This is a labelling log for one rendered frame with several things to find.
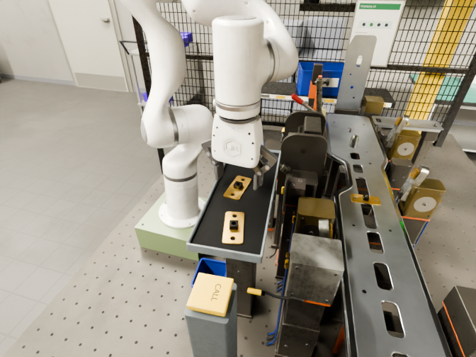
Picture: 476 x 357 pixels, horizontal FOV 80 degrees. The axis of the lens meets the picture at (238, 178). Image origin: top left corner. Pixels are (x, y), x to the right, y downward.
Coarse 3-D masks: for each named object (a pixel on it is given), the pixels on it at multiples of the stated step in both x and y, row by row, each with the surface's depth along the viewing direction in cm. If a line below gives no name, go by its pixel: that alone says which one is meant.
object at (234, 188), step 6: (234, 180) 67; (240, 180) 67; (246, 180) 67; (234, 186) 64; (240, 186) 64; (246, 186) 65; (228, 192) 63; (234, 192) 63; (240, 192) 63; (234, 198) 62
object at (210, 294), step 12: (204, 276) 46; (216, 276) 46; (204, 288) 44; (216, 288) 44; (228, 288) 44; (192, 300) 43; (204, 300) 43; (216, 300) 43; (228, 300) 43; (216, 312) 42
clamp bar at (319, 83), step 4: (320, 80) 113; (328, 80) 112; (312, 84) 115; (316, 84) 114; (320, 84) 113; (328, 84) 113; (320, 88) 114; (320, 92) 115; (320, 96) 116; (320, 100) 116; (320, 104) 117; (320, 108) 118; (320, 112) 119
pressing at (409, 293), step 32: (352, 128) 126; (352, 160) 105; (384, 160) 105; (352, 192) 89; (384, 192) 89; (352, 224) 78; (384, 224) 78; (352, 256) 69; (384, 256) 69; (352, 288) 62; (416, 288) 62; (352, 320) 56; (384, 320) 56; (416, 320) 56; (352, 352) 51; (384, 352) 52; (416, 352) 52; (448, 352) 52
